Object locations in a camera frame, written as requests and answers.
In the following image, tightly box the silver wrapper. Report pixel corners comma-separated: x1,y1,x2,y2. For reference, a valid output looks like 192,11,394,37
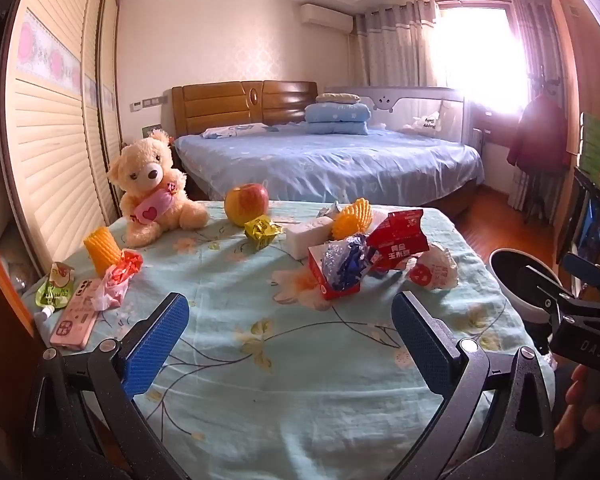
317,201,351,221

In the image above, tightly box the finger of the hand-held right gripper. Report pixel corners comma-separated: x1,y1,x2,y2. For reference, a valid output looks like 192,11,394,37
517,266,576,321
562,252,600,306

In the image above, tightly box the folded blue quilt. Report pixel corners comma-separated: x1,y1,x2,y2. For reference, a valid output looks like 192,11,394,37
304,101,373,136

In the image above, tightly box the yellow snack wrapper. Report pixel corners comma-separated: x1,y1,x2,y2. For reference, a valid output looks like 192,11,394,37
244,215,284,251

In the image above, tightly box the red paper carton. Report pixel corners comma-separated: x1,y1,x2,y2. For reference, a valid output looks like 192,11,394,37
307,242,376,301

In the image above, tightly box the red snack bag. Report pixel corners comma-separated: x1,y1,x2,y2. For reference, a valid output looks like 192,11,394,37
367,208,431,273

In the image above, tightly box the pink red crumpled wrapper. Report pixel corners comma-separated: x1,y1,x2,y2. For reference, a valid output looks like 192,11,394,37
91,250,144,311

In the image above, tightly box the green drink pouch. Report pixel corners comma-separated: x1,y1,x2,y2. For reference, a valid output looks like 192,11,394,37
36,262,77,321

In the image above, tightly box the grey dotted curtain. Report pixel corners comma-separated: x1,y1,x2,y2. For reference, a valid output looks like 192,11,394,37
355,0,438,91
505,0,566,211

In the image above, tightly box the wooden headboard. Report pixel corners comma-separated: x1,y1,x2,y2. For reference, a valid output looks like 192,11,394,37
171,81,318,137

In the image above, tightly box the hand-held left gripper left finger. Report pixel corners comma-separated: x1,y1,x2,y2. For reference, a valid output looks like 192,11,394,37
22,291,191,480

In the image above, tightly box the wall switch panel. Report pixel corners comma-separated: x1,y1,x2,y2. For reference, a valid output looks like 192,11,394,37
131,95,170,111

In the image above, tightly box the white red wrapper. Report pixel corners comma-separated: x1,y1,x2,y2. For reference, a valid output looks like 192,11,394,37
407,245,458,292

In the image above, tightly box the cream teddy bear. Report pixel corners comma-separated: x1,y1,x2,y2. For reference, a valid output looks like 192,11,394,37
106,129,210,248

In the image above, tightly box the stack of green boxes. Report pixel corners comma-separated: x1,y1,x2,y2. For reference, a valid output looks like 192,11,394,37
577,112,600,176

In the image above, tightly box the white trash bin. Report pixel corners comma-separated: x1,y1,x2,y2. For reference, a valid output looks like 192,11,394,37
489,248,566,323

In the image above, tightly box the blue plastic pouch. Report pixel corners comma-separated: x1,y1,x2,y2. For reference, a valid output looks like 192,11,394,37
321,235,376,293

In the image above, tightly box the person's right hand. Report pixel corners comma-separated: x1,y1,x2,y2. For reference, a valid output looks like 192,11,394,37
554,364,600,453

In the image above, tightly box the grey mesh bed rail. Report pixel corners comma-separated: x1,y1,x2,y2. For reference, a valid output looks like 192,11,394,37
325,86,466,143

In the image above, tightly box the pink phone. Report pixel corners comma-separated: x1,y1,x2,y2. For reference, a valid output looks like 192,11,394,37
50,280,103,350

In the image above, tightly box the small beige pillow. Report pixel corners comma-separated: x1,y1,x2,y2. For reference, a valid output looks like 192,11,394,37
315,92,363,106

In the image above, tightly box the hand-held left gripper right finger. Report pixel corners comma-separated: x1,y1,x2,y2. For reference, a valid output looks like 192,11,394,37
391,291,556,480

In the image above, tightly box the floral teal tablecloth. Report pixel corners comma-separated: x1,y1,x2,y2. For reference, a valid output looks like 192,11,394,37
20,200,556,480

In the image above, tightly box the small white cushion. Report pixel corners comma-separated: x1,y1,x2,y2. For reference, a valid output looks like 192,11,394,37
405,115,441,133

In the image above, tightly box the dark coat rack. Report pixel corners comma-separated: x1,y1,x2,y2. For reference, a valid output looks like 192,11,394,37
522,65,563,223

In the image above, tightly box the bed with blue sheet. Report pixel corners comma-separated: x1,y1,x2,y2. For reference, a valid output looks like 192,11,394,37
172,127,486,211

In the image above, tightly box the black tv cabinet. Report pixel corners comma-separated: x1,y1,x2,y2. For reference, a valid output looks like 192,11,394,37
555,167,600,301

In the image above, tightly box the white air conditioner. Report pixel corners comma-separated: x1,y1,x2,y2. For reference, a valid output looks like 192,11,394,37
300,3,354,33

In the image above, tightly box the red yellow apple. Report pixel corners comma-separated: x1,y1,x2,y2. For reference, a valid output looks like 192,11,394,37
224,183,270,227

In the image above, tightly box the white blue baby blanket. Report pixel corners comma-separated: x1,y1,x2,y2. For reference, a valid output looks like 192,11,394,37
202,124,281,140

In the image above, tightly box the dark red coat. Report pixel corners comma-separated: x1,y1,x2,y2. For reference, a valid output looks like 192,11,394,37
506,95,573,176

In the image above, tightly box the orange foam fruit net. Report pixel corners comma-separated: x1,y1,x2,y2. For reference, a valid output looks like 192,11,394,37
332,198,373,241
83,226,123,277

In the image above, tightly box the cream slatted wardrobe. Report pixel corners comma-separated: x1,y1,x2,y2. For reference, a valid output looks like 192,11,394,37
0,0,123,281

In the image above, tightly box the white tissue pack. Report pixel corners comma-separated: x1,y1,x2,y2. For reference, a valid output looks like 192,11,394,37
285,217,336,259

